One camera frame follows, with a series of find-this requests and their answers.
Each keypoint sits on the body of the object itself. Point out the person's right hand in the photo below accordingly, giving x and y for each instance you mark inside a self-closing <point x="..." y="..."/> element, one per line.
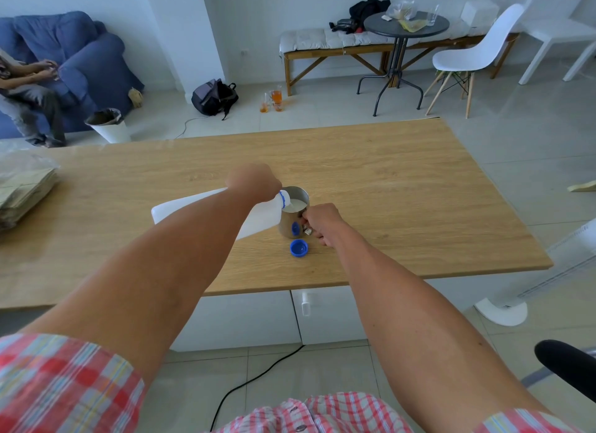
<point x="328" y="221"/>

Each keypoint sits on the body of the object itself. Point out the person's left hand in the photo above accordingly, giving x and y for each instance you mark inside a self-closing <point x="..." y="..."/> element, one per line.
<point x="254" y="181"/>

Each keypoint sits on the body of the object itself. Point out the person's right fingers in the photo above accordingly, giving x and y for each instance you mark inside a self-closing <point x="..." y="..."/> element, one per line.
<point x="315" y="228"/>

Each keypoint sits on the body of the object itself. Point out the person's left fingers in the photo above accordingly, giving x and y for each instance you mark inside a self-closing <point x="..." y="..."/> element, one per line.
<point x="274" y="190"/>

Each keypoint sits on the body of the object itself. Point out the steel milk pitcher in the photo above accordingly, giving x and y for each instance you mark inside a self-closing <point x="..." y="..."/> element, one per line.
<point x="288" y="224"/>

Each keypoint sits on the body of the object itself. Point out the white plastic milk bottle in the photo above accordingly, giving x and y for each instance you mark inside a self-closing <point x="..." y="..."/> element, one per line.
<point x="186" y="207"/>

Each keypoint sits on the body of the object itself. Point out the person's left forearm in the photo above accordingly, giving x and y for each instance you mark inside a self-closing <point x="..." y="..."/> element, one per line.
<point x="163" y="270"/>

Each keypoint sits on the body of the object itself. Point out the person's right forearm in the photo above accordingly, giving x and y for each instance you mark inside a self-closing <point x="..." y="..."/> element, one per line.
<point x="395" y="307"/>

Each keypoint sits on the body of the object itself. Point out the blue bottle cap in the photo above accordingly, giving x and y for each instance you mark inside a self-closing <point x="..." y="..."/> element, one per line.
<point x="299" y="248"/>

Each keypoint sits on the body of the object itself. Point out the white milk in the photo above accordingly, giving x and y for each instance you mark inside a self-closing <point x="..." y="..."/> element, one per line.
<point x="298" y="205"/>

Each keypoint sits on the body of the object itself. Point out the small glass of orange drink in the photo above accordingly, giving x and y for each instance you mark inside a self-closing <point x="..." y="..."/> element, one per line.
<point x="264" y="106"/>

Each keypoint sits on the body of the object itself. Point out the black backpack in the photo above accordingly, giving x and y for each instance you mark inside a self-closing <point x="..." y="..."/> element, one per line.
<point x="212" y="97"/>

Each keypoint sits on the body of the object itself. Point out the white cabinet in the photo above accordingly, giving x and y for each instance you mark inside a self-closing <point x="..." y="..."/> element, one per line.
<point x="242" y="316"/>

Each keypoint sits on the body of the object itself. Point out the wooden bench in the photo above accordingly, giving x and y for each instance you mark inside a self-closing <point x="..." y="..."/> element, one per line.
<point x="326" y="52"/>

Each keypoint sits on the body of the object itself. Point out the small brown bag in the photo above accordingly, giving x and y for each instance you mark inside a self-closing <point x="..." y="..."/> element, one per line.
<point x="135" y="97"/>

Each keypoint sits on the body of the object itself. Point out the white trash bin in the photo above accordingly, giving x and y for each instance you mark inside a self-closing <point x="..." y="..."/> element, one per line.
<point x="109" y="128"/>

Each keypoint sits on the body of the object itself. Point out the black bag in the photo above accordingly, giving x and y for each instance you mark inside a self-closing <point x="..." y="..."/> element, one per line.
<point x="344" y="25"/>

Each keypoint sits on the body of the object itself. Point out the black clothing pile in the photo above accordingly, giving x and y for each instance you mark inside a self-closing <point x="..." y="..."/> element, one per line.
<point x="368" y="9"/>

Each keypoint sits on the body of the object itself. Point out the round dark metal table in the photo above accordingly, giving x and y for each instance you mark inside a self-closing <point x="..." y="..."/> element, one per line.
<point x="395" y="25"/>

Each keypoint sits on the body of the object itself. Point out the white standing fan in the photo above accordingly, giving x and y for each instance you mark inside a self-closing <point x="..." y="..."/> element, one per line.
<point x="503" y="309"/>

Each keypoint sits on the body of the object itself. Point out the yellow cloth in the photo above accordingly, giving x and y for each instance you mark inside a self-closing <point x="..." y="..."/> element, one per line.
<point x="412" y="25"/>

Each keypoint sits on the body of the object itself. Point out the clear plastic bag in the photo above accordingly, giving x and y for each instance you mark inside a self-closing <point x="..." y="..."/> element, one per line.
<point x="400" y="10"/>

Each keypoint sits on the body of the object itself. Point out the blue sofa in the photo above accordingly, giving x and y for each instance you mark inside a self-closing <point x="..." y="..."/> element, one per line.
<point x="88" y="51"/>

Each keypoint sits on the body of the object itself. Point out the clear drinking glass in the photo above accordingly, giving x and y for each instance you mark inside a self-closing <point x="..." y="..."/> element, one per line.
<point x="432" y="16"/>

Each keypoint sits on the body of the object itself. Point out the white plastic chair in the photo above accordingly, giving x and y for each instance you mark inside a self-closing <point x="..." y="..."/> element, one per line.
<point x="475" y="51"/>

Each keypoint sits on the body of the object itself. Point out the stack of brown paper bags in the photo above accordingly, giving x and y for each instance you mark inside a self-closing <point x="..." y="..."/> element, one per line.
<point x="23" y="190"/>

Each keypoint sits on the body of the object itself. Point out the white box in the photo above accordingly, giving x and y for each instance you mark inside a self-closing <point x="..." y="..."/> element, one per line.
<point x="479" y="13"/>

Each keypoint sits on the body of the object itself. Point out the pale yellow flat object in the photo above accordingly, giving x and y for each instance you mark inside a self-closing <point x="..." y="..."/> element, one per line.
<point x="584" y="186"/>

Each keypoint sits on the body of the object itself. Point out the black chair armrest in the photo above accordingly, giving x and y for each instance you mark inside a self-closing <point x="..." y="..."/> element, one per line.
<point x="568" y="363"/>

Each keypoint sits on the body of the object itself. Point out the red plaid shirt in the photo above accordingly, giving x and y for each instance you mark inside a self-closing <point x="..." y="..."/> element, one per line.
<point x="60" y="381"/>

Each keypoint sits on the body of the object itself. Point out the white side table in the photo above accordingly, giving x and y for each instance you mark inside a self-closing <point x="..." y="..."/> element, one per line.
<point x="554" y="30"/>

